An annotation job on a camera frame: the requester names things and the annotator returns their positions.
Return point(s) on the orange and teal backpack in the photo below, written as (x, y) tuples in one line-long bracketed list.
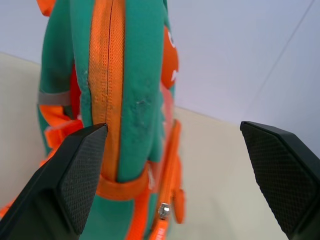
[(120, 100)]

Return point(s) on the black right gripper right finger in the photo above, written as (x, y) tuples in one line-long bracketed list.
[(282, 175)]

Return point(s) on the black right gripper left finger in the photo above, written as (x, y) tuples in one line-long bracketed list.
[(62, 190)]

